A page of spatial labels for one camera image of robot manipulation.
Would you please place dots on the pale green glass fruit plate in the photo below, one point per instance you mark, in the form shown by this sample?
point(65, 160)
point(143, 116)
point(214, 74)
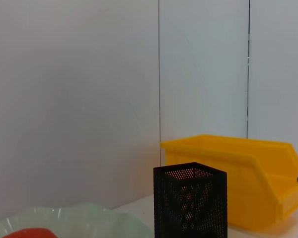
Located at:
point(89, 218)

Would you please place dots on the yellow plastic storage bin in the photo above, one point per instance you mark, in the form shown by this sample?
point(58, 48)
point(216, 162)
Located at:
point(250, 173)

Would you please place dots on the red-orange fruit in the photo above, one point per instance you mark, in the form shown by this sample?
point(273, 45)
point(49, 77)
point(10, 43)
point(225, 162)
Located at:
point(32, 234)

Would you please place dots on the black mesh pen holder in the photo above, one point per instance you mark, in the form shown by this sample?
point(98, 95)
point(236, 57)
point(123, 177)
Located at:
point(188, 205)

